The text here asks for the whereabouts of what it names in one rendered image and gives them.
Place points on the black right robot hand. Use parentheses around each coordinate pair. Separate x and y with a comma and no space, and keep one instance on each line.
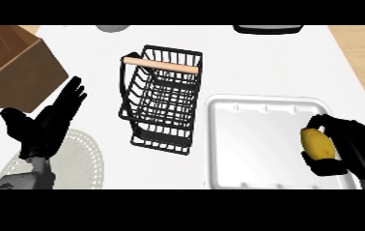
(343,138)

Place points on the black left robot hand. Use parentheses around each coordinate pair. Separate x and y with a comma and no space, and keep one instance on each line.
(49,125)

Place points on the yellow lemon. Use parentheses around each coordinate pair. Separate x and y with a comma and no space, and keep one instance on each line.
(316,144)

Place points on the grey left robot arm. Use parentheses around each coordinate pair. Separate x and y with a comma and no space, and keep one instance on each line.
(34,177)

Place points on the white tray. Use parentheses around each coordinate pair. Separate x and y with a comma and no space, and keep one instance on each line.
(259,138)

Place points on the white woven placemat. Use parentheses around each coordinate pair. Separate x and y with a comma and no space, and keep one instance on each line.
(80,160)

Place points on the brown cardboard box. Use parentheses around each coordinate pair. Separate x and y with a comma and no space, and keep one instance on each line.
(25,67)

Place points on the grey round object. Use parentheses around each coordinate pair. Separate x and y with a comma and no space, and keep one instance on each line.
(112,28)

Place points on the black appliance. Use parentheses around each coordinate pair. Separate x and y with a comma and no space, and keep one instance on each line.
(267,29)

